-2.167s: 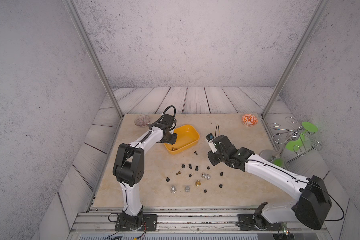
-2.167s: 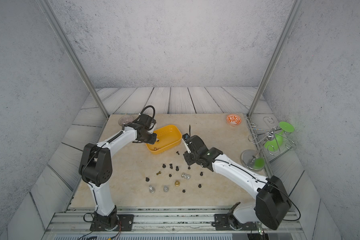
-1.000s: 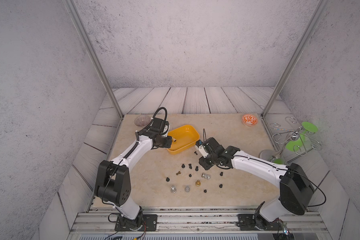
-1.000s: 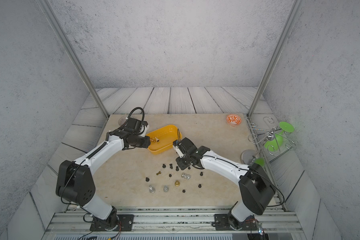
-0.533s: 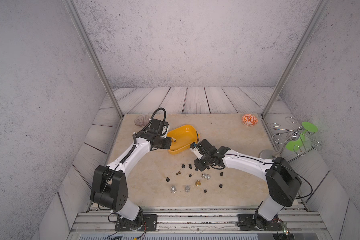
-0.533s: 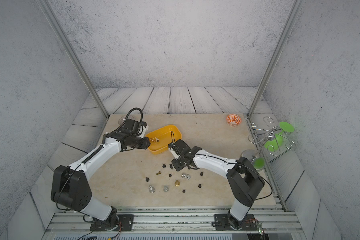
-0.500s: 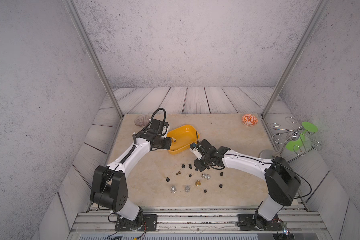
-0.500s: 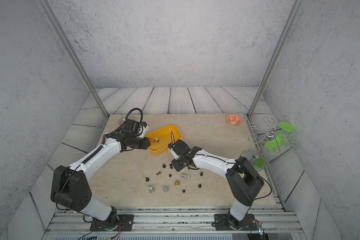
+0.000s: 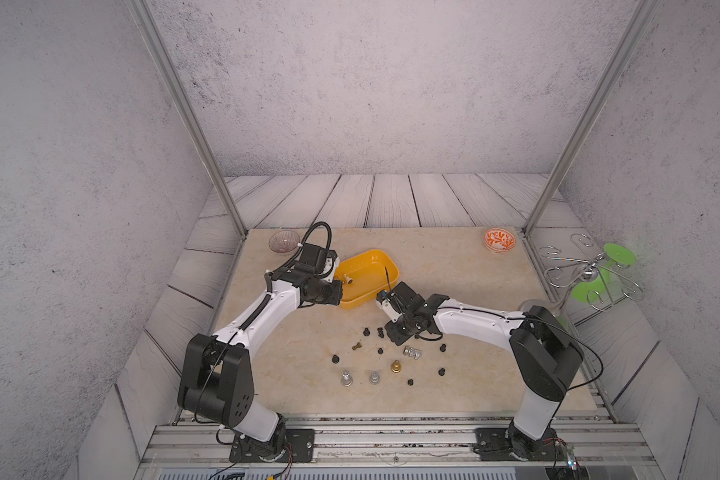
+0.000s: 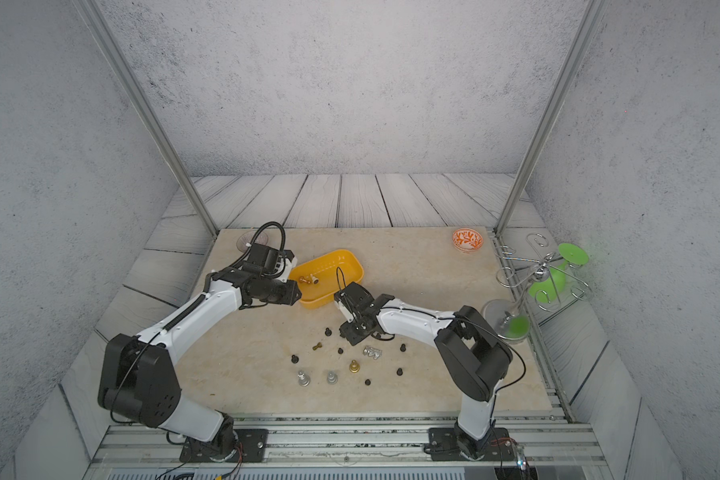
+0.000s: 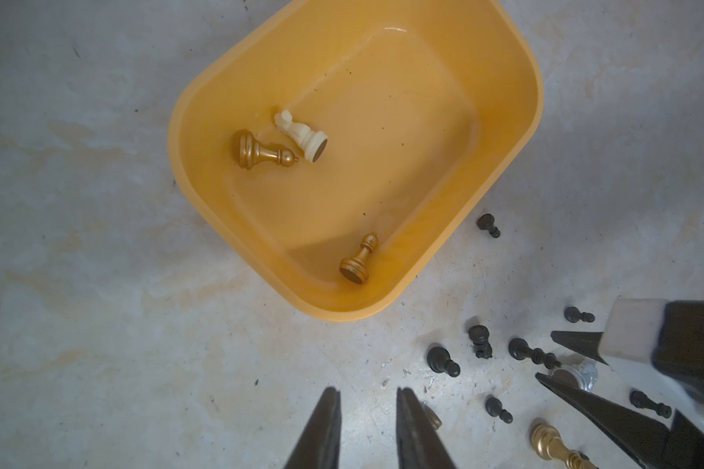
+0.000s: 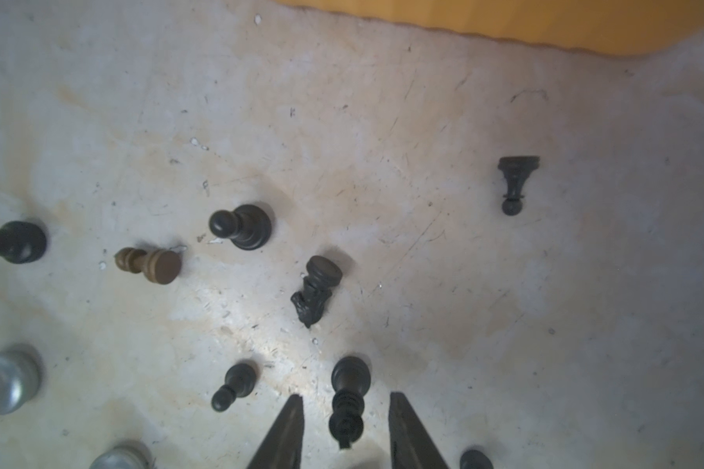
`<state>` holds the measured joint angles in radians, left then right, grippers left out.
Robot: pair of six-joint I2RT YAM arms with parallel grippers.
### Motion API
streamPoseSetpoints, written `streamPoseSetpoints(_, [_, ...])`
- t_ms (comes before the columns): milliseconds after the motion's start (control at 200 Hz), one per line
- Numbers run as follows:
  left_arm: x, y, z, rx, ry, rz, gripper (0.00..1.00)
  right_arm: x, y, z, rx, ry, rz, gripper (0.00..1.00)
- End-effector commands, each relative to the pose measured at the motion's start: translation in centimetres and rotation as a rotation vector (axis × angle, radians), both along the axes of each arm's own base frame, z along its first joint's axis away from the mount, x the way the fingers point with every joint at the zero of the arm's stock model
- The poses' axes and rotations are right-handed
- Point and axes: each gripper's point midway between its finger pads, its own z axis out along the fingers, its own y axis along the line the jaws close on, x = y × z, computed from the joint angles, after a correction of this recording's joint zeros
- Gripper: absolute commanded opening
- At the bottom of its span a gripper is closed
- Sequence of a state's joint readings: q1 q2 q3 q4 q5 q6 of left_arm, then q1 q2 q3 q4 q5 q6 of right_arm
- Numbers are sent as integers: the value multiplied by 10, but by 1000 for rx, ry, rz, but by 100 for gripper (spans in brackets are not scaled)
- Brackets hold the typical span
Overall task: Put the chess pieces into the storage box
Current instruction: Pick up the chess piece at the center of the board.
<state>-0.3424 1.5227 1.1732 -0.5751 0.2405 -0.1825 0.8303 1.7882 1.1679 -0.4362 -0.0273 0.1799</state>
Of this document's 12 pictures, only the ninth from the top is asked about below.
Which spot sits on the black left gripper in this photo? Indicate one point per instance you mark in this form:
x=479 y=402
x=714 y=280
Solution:
x=335 y=297

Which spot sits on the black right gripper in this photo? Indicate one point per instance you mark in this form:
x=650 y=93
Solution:
x=392 y=334

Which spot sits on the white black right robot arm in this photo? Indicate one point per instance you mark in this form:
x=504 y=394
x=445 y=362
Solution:
x=547 y=356

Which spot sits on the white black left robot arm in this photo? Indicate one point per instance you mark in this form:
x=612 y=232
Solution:
x=217 y=380

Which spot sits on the yellow plastic storage box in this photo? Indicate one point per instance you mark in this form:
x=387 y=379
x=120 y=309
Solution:
x=372 y=271

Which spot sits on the silver chess piece left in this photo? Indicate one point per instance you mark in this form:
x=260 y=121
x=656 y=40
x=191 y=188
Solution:
x=346 y=379

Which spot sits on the purple patterned glass bowl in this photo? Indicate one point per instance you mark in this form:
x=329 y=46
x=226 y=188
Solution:
x=284 y=241

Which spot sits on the orange patterned ceramic bowl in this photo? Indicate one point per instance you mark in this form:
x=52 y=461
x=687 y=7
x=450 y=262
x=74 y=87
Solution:
x=499 y=240

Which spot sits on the green disc metal stand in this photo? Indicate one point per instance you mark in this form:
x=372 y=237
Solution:
x=574 y=314

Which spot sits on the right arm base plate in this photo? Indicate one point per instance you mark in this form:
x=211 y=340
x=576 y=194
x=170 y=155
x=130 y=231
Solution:
x=510 y=444

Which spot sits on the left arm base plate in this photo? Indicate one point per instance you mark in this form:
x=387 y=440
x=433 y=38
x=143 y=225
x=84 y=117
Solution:
x=273 y=445

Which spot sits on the metal wire rack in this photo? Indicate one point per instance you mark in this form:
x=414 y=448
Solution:
x=597 y=280

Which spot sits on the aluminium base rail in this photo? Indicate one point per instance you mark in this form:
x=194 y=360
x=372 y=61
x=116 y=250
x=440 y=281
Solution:
x=587 y=446

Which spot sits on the left aluminium frame post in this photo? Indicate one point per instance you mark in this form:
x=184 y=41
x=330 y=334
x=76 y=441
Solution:
x=149 y=30

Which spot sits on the aluminium frame post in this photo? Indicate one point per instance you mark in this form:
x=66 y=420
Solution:
x=625 y=48
x=149 y=30

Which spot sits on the right aluminium frame post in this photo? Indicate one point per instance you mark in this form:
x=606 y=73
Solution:
x=625 y=48

